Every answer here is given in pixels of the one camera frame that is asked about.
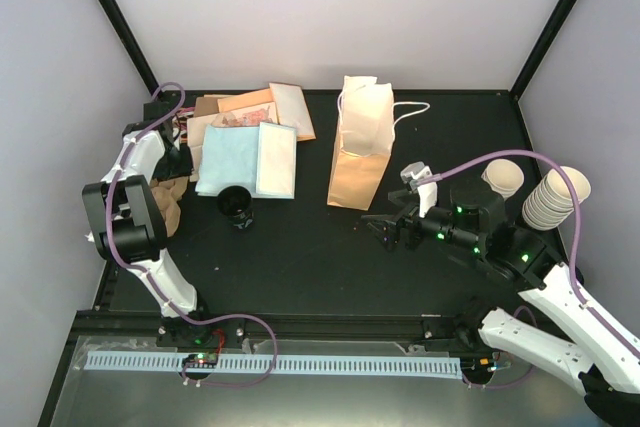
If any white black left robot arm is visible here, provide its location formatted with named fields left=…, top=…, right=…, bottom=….
left=82, top=100, right=215, bottom=347

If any tall white cup stack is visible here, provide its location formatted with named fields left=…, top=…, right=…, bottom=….
left=521, top=166, right=591, bottom=231

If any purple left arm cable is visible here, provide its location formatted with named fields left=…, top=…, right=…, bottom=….
left=107, top=80, right=280, bottom=389

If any black enclosure frame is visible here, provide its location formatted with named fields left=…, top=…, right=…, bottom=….
left=38, top=0, right=578, bottom=426

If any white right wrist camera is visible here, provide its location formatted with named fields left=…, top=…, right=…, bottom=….
left=400, top=161, right=438, bottom=218

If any brown white flat paper bag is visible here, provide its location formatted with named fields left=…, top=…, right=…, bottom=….
left=269, top=83, right=316, bottom=142

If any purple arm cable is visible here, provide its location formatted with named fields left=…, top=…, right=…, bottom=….
left=419, top=149, right=640, bottom=391
left=107, top=80, right=280, bottom=389

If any light blue cable duct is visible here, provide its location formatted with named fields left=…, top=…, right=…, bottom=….
left=84, top=351, right=463, bottom=380

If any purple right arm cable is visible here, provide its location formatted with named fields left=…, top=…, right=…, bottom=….
left=419, top=149, right=640, bottom=391

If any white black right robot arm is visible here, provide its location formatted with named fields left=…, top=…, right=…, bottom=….
left=363, top=179, right=639, bottom=426

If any brown paper takeout bag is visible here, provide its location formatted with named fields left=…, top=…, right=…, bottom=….
left=327, top=76, right=430, bottom=211

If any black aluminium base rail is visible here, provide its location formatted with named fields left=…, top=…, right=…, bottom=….
left=73, top=304, right=490, bottom=352

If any bundle of bag handles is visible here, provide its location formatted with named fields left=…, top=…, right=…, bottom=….
left=171, top=107, right=195, bottom=148

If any short white cup stack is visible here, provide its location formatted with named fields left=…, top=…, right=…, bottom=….
left=481, top=158, right=525, bottom=200

